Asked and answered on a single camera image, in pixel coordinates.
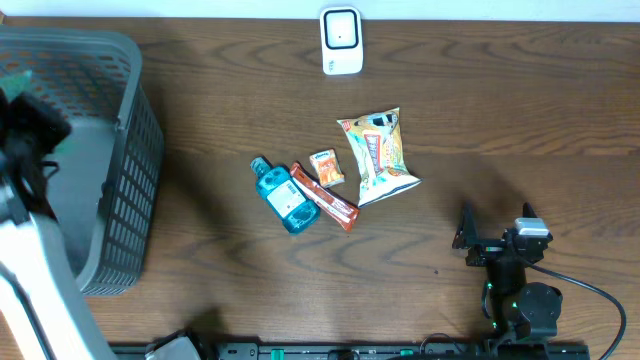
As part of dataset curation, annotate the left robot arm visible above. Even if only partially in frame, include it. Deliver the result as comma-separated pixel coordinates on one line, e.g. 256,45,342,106
1,86,115,359

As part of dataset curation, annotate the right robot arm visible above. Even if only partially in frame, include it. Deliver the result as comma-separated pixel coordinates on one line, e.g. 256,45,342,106
452,203,563,359

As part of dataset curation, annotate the teal mouthwash bottle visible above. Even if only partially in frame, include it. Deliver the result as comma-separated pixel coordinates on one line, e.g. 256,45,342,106
250,156,320,235

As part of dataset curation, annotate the yellow snack bag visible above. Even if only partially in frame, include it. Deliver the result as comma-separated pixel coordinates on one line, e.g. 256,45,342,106
337,107,422,208

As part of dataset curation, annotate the white barcode scanner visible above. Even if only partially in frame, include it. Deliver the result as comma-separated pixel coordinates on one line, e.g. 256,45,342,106
319,6,364,76

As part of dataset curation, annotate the small orange tissue pack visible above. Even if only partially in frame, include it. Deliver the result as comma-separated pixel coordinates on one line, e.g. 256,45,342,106
309,149,345,188

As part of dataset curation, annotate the orange snack bar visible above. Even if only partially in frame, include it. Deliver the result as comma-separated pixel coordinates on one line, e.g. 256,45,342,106
289,162,360,232

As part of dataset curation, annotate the grey plastic basket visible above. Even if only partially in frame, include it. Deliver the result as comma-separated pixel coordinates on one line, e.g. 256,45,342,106
1,26,165,296

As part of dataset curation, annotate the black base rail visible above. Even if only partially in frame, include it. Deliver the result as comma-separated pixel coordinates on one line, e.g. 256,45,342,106
204,342,590,360

